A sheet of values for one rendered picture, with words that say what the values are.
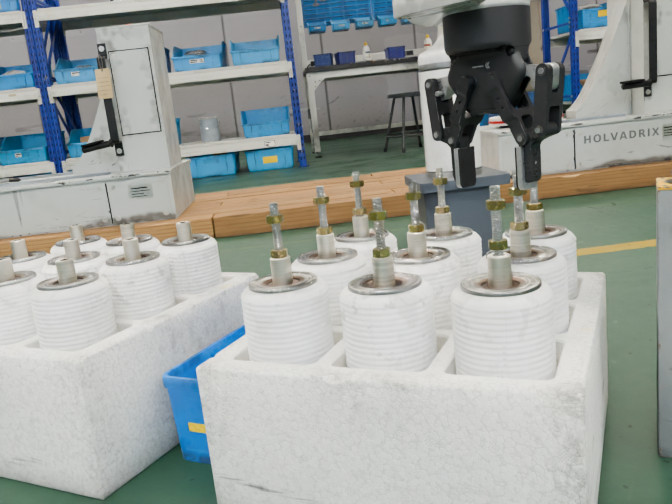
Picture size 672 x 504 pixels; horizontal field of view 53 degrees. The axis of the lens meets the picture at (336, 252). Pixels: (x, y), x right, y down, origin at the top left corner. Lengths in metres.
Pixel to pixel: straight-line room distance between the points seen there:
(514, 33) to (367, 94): 8.39
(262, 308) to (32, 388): 0.34
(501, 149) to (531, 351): 2.10
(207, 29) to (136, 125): 6.39
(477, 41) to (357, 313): 0.27
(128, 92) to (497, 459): 2.25
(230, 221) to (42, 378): 1.71
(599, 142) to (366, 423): 2.29
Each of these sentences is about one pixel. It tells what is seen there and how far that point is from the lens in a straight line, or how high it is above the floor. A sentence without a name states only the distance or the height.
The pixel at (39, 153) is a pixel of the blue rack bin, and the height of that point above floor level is 0.32.
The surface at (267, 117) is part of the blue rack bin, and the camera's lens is 5.70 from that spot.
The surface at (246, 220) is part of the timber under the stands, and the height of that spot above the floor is 0.05.
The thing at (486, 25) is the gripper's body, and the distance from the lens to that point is 0.60.
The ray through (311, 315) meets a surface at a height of 0.22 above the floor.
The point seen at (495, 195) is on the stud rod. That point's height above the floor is 0.34.
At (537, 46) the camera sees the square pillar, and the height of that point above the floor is 0.77.
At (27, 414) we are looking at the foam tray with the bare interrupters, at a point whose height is 0.10.
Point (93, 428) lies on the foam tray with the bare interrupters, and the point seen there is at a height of 0.09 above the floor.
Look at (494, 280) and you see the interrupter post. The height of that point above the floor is 0.26.
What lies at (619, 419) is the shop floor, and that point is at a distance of 0.97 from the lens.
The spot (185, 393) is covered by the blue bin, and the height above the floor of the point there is 0.10.
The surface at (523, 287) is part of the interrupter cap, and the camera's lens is 0.64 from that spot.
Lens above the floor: 0.44
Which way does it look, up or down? 12 degrees down
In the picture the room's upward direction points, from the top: 6 degrees counter-clockwise
